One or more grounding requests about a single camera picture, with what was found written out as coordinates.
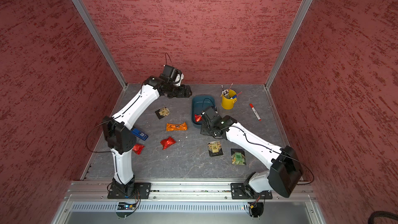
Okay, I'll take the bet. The small red tea bag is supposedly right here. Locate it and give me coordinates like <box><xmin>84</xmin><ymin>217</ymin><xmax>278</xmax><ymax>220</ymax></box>
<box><xmin>194</xmin><ymin>115</ymin><xmax>203</xmax><ymax>123</ymax></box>

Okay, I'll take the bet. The black oolong tea bag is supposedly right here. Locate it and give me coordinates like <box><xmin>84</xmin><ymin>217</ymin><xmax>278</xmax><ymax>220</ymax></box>
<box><xmin>155</xmin><ymin>107</ymin><xmax>170</xmax><ymax>119</ymax></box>
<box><xmin>207</xmin><ymin>141</ymin><xmax>223</xmax><ymax>157</ymax></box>

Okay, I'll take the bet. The teal plastic storage box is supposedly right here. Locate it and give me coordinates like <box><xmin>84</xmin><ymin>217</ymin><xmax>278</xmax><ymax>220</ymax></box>
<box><xmin>191</xmin><ymin>95</ymin><xmax>216</xmax><ymax>129</ymax></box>

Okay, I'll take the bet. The orange tea bag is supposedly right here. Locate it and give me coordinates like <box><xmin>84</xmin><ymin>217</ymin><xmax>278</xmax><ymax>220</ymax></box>
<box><xmin>166</xmin><ymin>122</ymin><xmax>188</xmax><ymax>132</ymax></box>

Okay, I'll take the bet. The green-label tea bag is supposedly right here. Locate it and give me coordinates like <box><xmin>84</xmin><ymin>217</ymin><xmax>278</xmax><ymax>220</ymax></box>
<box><xmin>231</xmin><ymin>148</ymin><xmax>246</xmax><ymax>166</ymax></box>

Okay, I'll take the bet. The red foil tea bag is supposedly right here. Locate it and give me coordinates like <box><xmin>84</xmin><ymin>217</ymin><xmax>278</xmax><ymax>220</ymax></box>
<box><xmin>160</xmin><ymin>136</ymin><xmax>176</xmax><ymax>150</ymax></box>
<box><xmin>132</xmin><ymin>144</ymin><xmax>145</xmax><ymax>155</ymax></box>

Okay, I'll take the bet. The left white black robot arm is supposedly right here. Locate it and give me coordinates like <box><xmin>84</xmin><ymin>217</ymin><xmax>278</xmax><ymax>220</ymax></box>
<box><xmin>102</xmin><ymin>74</ymin><xmax>192</xmax><ymax>195</ymax></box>

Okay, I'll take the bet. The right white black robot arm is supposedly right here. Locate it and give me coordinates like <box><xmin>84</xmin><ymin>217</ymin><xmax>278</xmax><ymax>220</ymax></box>
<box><xmin>201</xmin><ymin>107</ymin><xmax>303</xmax><ymax>199</ymax></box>

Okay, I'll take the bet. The yellow pen holder cup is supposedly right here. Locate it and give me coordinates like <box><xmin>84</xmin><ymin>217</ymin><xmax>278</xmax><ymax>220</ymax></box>
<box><xmin>221</xmin><ymin>89</ymin><xmax>237</xmax><ymax>110</ymax></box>

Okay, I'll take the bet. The red white marker pen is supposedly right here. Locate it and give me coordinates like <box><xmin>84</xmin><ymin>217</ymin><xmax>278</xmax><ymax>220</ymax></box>
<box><xmin>249</xmin><ymin>103</ymin><xmax>261</xmax><ymax>121</ymax></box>

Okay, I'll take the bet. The blue stapler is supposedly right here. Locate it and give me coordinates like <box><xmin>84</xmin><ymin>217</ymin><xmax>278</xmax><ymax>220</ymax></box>
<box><xmin>131</xmin><ymin>128</ymin><xmax>148</xmax><ymax>141</ymax></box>

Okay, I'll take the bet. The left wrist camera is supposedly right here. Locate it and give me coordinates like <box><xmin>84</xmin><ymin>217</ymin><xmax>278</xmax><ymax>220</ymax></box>
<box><xmin>160</xmin><ymin>65</ymin><xmax>184</xmax><ymax>86</ymax></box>

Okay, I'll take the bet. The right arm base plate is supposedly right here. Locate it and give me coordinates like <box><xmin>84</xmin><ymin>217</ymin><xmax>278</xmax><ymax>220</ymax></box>
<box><xmin>230</xmin><ymin>183</ymin><xmax>273</xmax><ymax>200</ymax></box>

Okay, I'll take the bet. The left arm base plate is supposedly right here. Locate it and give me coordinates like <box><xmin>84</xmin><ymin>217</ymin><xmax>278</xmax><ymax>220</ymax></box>
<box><xmin>107</xmin><ymin>183</ymin><xmax>152</xmax><ymax>200</ymax></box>

